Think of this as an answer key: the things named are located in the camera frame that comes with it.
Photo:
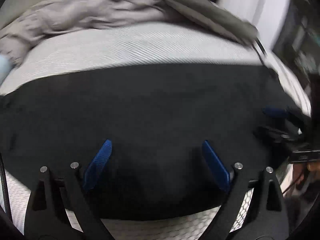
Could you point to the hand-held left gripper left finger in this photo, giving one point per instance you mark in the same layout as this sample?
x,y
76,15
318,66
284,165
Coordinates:
x,y
96,167

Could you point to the black pants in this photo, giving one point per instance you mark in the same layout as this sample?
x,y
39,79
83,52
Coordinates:
x,y
150,105

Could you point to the white curtain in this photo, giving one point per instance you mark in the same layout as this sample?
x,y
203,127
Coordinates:
x,y
235,0

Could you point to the light grey duvet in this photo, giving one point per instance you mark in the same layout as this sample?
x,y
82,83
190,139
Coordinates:
x,y
75,12

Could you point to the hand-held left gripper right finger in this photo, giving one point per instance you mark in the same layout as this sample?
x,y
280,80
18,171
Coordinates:
x,y
216,166

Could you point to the beige padded headboard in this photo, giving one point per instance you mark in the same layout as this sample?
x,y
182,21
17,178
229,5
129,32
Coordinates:
x,y
25,0

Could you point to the person's right hand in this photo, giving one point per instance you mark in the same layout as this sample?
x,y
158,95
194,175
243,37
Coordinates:
x,y
314,167

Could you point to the dark wardrobe shelf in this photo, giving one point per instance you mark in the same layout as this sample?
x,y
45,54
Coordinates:
x,y
302,30

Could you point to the white honeycomb mattress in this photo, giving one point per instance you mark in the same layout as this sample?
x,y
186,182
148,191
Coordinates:
x,y
125,45

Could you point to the light blue pillow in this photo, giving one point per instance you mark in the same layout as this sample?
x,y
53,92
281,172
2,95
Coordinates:
x,y
3,67

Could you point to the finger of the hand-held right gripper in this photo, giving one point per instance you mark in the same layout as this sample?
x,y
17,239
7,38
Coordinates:
x,y
273,112
270,132

